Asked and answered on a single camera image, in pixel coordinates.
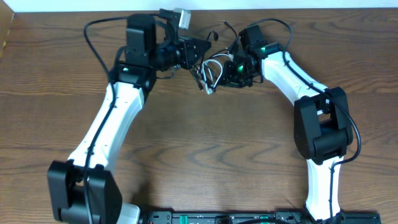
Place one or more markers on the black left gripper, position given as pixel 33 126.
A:
pixel 188 58

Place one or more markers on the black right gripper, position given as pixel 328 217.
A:
pixel 229 78

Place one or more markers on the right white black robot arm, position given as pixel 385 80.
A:
pixel 323 127

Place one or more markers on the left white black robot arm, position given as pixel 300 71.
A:
pixel 83 188

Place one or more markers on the cardboard panel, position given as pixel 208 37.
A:
pixel 6 20

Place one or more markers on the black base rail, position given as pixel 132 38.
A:
pixel 280 216

